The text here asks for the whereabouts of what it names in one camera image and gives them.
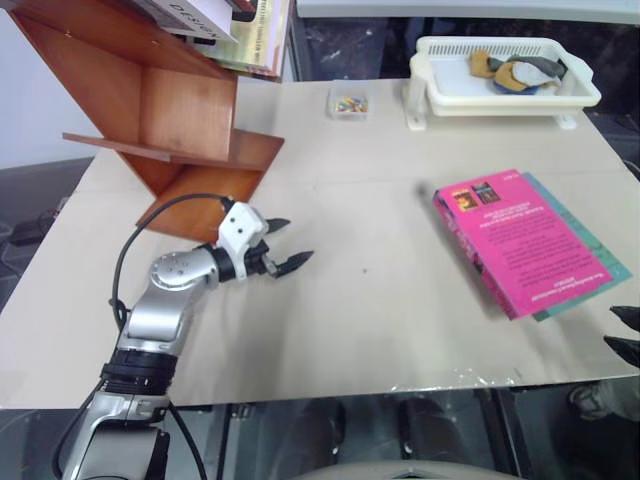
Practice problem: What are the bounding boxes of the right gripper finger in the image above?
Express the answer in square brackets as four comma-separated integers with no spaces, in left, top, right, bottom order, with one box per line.
[603,334,640,372]
[608,304,640,332]

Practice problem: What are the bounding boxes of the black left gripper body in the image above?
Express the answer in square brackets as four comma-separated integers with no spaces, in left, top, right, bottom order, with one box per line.
[245,238,280,278]

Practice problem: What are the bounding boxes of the teal paperback book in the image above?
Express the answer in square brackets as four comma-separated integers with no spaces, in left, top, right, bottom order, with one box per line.
[522,171,634,323]

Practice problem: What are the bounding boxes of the pink paperback book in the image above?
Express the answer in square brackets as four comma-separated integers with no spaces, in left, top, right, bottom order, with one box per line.
[432,168,614,322]

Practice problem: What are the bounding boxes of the brown wooden bookshelf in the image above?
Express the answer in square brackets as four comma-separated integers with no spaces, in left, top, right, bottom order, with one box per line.
[7,9,286,244]

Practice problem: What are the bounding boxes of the gold cover book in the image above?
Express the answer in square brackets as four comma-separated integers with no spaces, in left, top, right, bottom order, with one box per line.
[209,0,291,77]

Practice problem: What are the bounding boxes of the grey shoe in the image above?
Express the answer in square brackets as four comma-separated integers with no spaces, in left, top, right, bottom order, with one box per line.
[567,382,609,421]

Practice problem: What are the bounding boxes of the beige table cover sheet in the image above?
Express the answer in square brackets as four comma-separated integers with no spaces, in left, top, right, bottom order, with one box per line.
[0,77,640,411]

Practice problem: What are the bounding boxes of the small clear box colourful pieces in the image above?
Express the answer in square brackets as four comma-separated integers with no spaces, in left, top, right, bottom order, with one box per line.
[327,87,374,121]

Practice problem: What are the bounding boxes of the white basket stand tray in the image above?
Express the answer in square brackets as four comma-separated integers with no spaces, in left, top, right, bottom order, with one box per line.
[402,79,581,132]

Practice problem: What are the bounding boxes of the white plastic basket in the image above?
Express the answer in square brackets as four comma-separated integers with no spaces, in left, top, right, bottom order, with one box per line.
[409,35,602,109]

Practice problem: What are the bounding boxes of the blue cloth piece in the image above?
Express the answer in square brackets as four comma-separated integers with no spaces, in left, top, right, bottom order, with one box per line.
[492,82,545,97]

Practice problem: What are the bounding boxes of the tan cloth piece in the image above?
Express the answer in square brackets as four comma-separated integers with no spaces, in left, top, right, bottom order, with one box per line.
[468,49,495,81]
[492,62,529,94]

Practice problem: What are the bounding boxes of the white cloth piece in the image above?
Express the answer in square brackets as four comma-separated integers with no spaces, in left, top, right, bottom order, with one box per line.
[514,64,551,86]

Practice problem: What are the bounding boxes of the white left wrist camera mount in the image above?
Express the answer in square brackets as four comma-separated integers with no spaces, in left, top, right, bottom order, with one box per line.
[217,201,270,281]

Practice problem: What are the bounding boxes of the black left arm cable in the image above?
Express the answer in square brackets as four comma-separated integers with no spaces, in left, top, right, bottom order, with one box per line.
[107,193,236,480]

